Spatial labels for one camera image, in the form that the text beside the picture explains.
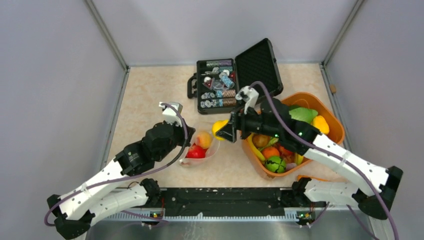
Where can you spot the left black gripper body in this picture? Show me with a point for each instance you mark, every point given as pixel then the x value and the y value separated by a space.
pixel 178 139

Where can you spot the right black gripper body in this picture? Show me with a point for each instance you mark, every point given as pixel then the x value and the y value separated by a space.
pixel 252 122

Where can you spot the toy peach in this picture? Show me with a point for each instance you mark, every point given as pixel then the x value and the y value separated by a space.
pixel 203 139

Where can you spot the toy red apple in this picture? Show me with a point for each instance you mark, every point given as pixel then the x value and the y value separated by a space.
pixel 196 152

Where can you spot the toy yellow bell pepper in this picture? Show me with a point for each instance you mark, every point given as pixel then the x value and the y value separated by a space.
pixel 321 124

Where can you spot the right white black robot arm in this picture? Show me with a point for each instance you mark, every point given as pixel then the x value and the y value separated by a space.
pixel 372 188

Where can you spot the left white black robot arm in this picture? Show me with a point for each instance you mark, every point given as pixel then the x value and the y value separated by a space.
pixel 77 211

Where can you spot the toy yellow banana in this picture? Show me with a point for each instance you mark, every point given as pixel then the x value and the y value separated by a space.
pixel 254 149

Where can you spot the toy brown pear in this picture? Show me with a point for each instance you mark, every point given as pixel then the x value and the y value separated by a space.
pixel 260 141

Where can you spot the toy orange fruit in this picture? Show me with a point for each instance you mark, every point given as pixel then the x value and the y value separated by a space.
pixel 269 152

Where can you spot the black poker chip case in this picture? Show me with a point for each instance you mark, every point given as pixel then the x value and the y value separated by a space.
pixel 216 82

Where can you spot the toy green white cabbage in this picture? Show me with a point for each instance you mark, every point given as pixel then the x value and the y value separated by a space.
pixel 303 114

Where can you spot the toy orange carrot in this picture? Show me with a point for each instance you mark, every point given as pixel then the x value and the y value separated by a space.
pixel 299 177

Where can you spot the orange plastic basket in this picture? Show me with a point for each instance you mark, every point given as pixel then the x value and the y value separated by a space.
pixel 305 100

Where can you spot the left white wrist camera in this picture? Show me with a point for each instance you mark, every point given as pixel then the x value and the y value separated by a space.
pixel 171 112

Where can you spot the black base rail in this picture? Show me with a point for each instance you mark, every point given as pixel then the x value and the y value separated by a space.
pixel 229 202

